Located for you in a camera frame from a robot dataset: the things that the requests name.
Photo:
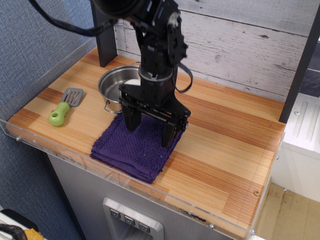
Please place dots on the black and yellow object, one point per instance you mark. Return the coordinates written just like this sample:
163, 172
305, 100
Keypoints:
14, 226

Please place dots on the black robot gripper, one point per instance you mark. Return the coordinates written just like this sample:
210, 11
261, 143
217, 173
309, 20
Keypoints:
156, 99

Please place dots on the dark left shelf post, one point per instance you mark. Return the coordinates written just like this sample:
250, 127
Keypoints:
106, 41

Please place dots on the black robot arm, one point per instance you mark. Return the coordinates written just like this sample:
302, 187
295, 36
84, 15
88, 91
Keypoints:
157, 25

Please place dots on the silver dispenser button panel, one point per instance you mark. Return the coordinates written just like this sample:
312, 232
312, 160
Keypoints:
126, 223

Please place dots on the small steel pot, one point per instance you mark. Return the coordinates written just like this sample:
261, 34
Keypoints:
110, 82

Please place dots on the white ball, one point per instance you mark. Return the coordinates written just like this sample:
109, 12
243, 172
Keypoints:
133, 82

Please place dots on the dark right shelf post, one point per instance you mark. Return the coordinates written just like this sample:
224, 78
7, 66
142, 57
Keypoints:
304, 62

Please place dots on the clear acrylic table guard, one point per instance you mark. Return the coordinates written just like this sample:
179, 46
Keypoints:
214, 182

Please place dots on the dark shelf post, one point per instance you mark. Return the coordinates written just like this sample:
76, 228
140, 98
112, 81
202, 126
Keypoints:
304, 62
106, 41

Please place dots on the white toy sink counter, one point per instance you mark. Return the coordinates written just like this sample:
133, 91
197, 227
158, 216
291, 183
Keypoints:
297, 164

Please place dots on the green handled grey spatula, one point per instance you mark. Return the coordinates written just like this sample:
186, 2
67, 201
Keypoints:
70, 98

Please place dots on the purple towel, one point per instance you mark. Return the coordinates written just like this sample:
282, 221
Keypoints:
139, 153

